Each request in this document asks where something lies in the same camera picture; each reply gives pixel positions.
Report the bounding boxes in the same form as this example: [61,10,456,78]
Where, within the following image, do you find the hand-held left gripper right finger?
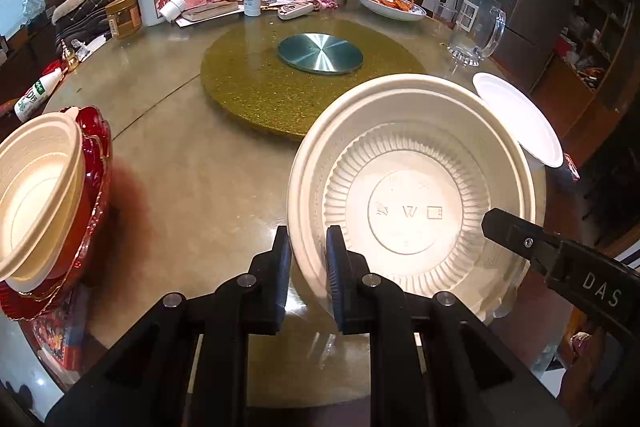
[325,226,571,427]

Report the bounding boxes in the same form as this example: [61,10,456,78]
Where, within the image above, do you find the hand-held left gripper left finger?
[45,226,293,427]

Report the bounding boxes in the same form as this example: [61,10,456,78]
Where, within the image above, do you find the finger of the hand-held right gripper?
[481,208,566,279]

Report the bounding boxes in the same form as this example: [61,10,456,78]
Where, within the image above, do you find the white disposable lid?
[472,72,565,168]

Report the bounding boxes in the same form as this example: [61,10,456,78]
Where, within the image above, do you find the red scalloped plate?
[45,106,113,280]
[0,187,111,323]

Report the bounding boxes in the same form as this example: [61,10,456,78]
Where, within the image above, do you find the gold glitter lazy susan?
[200,18,428,138]

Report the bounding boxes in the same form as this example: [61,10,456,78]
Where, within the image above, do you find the clear glass mug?
[446,0,507,68]

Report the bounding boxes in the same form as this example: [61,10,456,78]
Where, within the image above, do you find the round metal turntable disc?
[277,33,364,75]

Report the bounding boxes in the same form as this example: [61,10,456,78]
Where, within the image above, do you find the red paper packet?
[30,292,88,373]

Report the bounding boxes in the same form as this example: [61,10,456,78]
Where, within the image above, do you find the wooden shelf unit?
[550,0,640,108]

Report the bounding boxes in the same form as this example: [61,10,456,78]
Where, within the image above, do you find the blue-rimmed plate with food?
[356,0,427,22]

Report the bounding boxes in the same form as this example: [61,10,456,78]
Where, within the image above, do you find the book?
[181,0,240,22]

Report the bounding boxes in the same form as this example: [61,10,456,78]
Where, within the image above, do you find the white bottle cap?
[159,0,187,24]

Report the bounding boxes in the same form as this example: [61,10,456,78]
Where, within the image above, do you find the small perfume bottle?
[61,39,91,70]

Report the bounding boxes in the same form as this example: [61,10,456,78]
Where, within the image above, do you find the white green milk bottle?
[14,68,66,122]

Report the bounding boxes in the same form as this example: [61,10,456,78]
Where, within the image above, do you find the brown gold jar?
[105,0,142,39]

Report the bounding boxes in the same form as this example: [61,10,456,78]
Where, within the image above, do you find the dark fur-collar jacket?
[51,0,128,48]

